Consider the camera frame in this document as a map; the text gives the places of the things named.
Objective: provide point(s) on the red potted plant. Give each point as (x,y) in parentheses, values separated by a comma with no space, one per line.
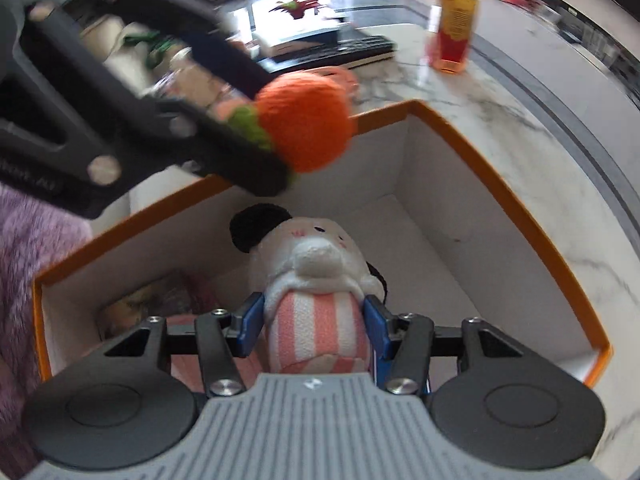
(297,7)

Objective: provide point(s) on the orange juice bottle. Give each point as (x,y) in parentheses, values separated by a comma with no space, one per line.
(452,25)

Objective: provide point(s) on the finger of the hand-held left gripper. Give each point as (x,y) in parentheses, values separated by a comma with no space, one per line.
(220,57)
(150,130)

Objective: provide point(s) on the person's left forearm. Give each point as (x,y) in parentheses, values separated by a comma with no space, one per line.
(35,270)

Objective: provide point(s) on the black keyboard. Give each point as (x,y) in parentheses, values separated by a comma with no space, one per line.
(350,49)

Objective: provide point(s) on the white plush with striped body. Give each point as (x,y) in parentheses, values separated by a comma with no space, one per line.
(310,280)

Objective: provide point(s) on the orange cardboard box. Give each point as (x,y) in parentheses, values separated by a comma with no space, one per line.
(500,200)

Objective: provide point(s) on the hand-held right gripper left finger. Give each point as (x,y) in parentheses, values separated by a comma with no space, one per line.
(252,322)

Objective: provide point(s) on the crocheted orange toy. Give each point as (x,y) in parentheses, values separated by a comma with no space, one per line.
(305,120)

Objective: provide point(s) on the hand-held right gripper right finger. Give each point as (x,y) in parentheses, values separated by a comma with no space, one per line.
(377,332)

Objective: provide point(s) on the white flat box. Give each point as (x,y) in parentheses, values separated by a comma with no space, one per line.
(295,37)

